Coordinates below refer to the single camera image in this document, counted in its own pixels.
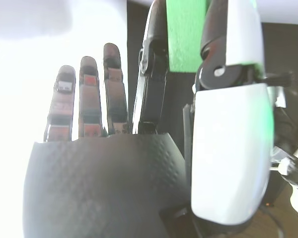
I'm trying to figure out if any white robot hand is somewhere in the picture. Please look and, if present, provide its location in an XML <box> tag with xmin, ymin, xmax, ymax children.
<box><xmin>23</xmin><ymin>0</ymin><xmax>294</xmax><ymax>238</ymax></box>

